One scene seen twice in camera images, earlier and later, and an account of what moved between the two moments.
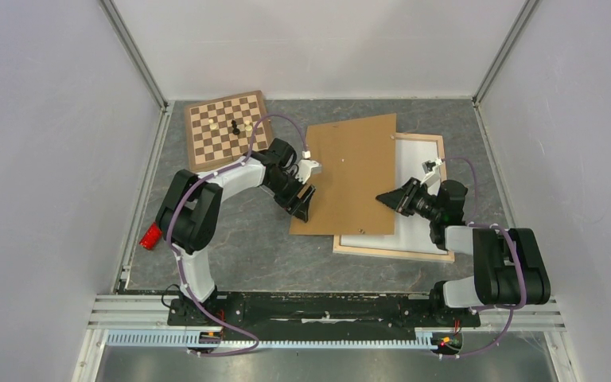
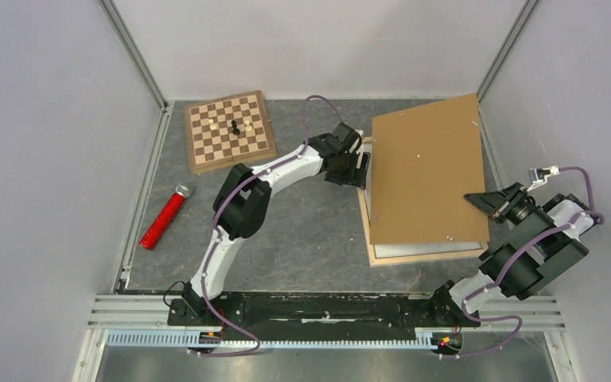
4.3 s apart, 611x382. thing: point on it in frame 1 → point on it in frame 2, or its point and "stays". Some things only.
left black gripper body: [287, 193] → [346, 172]
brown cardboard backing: [357, 158] → [425, 162]
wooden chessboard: [221, 130] stays
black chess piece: [235, 130] stays
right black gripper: [397, 198] → [487, 201]
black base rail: [324, 317] stays
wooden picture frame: [338, 247] → [408, 259]
